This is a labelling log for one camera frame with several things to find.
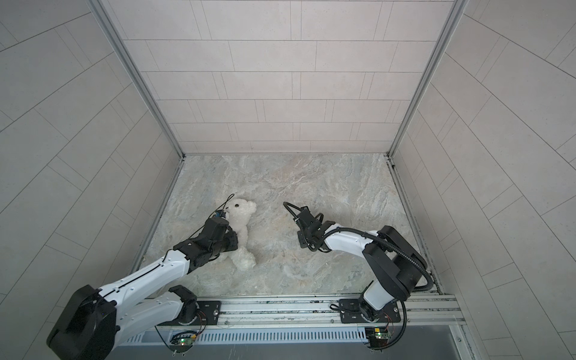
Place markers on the green circuit board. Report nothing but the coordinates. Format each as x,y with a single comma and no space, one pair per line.
377,338
184,339

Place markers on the left green circuit board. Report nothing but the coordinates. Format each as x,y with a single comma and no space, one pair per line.
184,339

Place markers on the white plush teddy bear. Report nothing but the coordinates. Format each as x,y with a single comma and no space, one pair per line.
238,212

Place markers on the right green circuit board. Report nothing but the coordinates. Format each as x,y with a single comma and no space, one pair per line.
377,338

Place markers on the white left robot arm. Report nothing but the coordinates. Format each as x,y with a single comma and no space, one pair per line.
96,320

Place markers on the aluminium corner post left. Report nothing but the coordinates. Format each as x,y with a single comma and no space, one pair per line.
112,35

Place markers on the aluminium corner post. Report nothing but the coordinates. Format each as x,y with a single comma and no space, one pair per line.
112,35
445,35

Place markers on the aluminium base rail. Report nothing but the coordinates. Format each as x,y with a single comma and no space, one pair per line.
301,319

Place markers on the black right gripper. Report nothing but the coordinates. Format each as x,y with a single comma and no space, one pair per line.
301,242

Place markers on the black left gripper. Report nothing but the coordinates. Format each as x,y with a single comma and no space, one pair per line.
233,237

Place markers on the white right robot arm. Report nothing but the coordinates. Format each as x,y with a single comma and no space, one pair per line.
398,267

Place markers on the aluminium corner post right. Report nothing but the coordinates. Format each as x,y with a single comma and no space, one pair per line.
445,35

